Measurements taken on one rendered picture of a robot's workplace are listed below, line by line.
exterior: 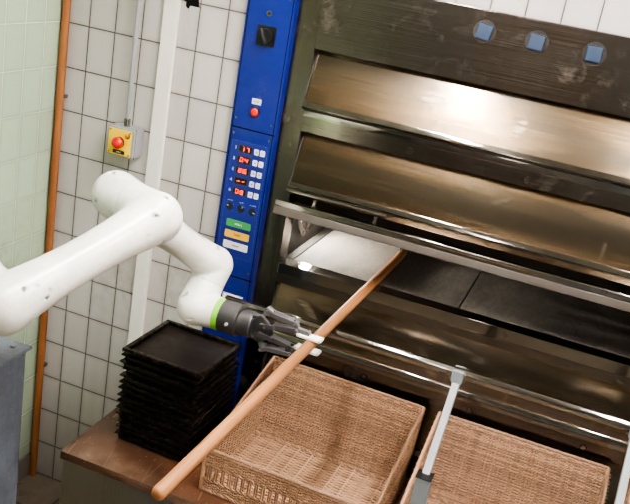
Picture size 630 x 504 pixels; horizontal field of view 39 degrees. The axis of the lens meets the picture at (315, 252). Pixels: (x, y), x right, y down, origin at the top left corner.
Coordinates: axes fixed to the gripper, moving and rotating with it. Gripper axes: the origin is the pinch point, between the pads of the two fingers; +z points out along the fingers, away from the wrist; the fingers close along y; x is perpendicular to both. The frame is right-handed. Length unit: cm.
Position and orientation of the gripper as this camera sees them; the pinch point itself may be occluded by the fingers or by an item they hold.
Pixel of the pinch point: (309, 343)
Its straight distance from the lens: 239.9
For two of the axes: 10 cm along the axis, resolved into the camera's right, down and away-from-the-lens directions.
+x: -3.6, 2.6, -9.0
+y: -1.7, 9.3, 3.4
